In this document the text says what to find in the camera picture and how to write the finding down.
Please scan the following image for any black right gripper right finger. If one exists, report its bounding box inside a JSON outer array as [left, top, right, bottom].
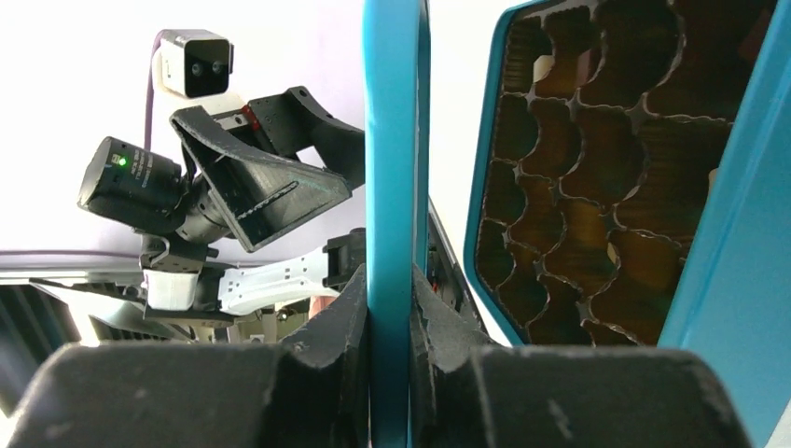
[[409, 270, 749, 447]]

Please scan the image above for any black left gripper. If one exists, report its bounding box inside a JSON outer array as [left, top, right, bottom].
[[171, 86, 365, 253]]

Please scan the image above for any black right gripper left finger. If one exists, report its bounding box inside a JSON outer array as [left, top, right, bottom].
[[4, 268, 368, 447]]

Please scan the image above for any teal tin lid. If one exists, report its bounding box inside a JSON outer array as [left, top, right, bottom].
[[362, 1, 430, 447]]

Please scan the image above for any teal chocolate tin box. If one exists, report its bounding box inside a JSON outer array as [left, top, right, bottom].
[[464, 1, 790, 445]]

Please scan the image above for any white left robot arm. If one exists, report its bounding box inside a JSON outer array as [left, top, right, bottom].
[[77, 86, 366, 325]]

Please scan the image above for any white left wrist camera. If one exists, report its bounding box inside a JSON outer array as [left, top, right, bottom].
[[157, 29, 234, 99]]

